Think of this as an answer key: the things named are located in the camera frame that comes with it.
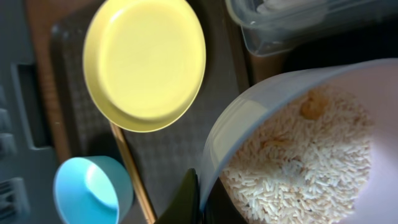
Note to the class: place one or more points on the cooked rice leftovers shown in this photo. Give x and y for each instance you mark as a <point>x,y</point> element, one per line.
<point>306,164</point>

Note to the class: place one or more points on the yellow plate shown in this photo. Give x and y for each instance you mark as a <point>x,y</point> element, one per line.
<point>144,62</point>

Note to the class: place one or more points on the dark brown serving tray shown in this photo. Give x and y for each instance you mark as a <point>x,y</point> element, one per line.
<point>164,156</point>

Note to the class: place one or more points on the clear plastic bin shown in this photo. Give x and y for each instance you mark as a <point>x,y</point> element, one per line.
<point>273,26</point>

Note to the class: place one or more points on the blue bowl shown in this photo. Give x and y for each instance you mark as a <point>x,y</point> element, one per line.
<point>95,189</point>

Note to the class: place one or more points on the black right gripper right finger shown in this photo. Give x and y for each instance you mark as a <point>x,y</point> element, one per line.
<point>220,209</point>

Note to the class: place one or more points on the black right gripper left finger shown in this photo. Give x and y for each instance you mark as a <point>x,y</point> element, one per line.
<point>184,208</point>

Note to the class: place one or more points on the wooden chopstick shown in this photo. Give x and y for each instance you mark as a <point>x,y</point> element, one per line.
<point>139,188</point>

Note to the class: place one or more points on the pink bowl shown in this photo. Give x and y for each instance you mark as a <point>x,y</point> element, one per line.
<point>374,83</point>

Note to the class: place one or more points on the black waste tray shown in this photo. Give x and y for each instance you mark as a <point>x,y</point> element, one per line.
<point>359,45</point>

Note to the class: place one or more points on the grey dishwasher rack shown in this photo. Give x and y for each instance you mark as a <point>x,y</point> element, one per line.
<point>28,160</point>

